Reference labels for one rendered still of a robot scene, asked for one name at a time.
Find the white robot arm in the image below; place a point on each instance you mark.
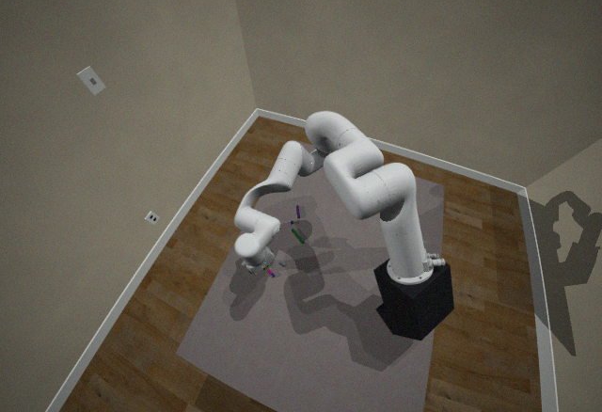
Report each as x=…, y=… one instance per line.
x=392, y=186

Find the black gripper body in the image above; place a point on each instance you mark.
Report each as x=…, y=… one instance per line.
x=269, y=257

